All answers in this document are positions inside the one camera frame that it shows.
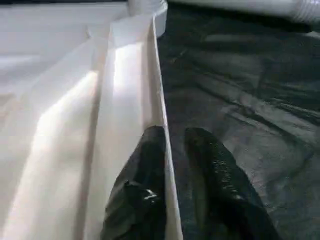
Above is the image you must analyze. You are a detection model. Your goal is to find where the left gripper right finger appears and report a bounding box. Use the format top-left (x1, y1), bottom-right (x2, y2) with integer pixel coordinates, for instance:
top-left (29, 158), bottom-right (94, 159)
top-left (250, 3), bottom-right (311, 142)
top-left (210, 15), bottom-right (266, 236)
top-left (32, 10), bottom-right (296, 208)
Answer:
top-left (183, 126), bottom-right (282, 240)

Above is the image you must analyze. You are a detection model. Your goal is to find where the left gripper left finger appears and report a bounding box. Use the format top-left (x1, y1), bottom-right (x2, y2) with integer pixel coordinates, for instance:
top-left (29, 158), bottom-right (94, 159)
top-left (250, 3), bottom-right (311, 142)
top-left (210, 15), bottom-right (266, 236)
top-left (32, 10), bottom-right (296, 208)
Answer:
top-left (100, 125), bottom-right (169, 240)

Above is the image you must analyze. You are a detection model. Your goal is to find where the white plastic table top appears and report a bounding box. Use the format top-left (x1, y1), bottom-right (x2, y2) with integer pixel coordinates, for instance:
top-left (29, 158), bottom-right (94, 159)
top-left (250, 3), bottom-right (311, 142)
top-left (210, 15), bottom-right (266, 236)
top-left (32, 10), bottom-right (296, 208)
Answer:
top-left (0, 0), bottom-right (184, 240)

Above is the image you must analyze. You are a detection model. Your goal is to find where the black work mat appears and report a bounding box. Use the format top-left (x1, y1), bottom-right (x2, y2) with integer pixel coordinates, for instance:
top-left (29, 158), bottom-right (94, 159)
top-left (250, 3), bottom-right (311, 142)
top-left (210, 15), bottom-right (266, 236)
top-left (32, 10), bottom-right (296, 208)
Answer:
top-left (155, 2), bottom-right (320, 240)

